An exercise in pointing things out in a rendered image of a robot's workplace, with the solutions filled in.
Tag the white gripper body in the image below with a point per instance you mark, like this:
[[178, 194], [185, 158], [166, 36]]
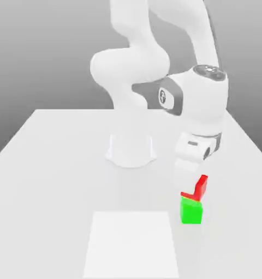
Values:
[[185, 169]]

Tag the small red cube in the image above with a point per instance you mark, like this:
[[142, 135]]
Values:
[[201, 187]]

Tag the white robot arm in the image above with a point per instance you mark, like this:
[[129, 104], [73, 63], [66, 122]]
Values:
[[131, 65]]

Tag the small green cube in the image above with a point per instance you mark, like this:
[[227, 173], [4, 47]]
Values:
[[191, 212]]

